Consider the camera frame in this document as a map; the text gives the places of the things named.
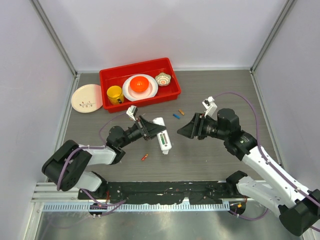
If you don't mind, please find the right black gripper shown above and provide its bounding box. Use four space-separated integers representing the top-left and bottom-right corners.
177 112 229 141

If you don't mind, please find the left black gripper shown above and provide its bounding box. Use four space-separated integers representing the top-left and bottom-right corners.
118 115 166 149

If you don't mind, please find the white remote control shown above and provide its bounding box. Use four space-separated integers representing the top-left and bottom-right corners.
152 117 172 155

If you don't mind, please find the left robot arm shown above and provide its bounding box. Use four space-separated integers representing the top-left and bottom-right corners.
41 115 167 200

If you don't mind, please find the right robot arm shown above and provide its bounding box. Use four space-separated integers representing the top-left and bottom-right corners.
177 108 320 236

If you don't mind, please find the white plate in bin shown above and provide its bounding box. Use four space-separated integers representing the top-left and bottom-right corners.
122 74 158 102

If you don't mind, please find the orange bowl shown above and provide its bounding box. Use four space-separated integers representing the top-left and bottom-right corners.
129 76 150 93

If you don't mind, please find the yellow mug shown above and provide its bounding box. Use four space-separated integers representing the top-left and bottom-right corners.
106 85 125 105

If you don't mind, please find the small patterned dish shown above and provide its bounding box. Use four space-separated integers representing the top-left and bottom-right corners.
155 72 172 87

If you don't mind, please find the red plastic bin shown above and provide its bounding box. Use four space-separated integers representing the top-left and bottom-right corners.
99 57 181 113

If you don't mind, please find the pink floral plate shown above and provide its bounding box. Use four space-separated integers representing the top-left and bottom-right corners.
71 84 103 114

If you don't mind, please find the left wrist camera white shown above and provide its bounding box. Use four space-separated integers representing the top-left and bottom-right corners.
126 105 138 122

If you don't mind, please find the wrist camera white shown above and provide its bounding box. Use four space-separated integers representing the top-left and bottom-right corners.
126 105 138 122
202 96 218 118

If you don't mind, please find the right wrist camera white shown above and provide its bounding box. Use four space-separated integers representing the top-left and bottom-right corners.
202 96 218 118

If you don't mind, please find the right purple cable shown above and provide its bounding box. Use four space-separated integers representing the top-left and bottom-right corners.
213 91 320 232

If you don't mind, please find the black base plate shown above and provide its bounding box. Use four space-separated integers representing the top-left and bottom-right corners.
91 181 235 205

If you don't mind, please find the slotted cable duct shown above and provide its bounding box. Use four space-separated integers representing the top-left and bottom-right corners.
42 201 230 212

